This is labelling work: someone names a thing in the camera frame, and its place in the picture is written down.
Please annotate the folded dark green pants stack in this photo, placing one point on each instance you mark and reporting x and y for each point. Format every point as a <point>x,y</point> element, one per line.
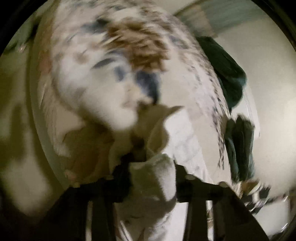
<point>239,133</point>

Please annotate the white pants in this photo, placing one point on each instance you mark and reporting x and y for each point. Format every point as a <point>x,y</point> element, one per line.
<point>157,180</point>

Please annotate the floral cream blanket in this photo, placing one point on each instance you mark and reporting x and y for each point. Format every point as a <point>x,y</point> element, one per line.
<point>118,77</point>

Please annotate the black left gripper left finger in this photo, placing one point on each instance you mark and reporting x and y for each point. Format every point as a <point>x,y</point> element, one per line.
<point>67,218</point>

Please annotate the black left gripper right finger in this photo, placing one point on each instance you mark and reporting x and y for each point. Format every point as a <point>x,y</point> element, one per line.
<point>214,211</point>

